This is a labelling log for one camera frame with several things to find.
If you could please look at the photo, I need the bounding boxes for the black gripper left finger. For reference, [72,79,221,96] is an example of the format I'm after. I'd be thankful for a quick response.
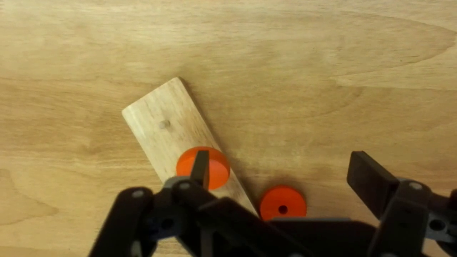
[88,151,287,257]

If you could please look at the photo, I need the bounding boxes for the orange plastic ring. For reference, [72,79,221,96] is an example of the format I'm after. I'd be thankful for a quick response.
[174,146,231,192]
[258,185,308,223]

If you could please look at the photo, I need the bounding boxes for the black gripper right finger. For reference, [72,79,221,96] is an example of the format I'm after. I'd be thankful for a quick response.
[347,151,457,257]

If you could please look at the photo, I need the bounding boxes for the wooden peg stand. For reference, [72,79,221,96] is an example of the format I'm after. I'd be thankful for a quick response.
[119,76,259,218]

